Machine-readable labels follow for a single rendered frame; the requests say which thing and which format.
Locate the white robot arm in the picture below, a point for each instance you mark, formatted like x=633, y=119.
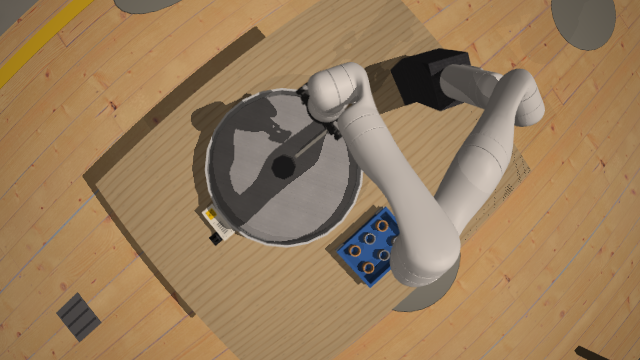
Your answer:
x=429, y=244

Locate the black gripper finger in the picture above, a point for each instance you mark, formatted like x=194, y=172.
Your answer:
x=337, y=134
x=304, y=94

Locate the blue square tray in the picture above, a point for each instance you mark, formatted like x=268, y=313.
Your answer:
x=369, y=252

